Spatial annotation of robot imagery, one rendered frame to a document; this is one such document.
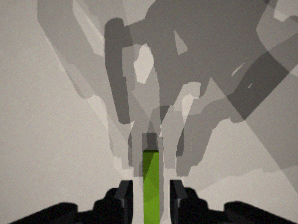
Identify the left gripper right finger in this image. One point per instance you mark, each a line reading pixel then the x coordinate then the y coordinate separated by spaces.
pixel 236 212

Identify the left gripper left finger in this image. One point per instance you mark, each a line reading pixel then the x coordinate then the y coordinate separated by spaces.
pixel 117 208

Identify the lime green rod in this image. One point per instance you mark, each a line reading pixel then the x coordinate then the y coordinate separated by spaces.
pixel 151 186

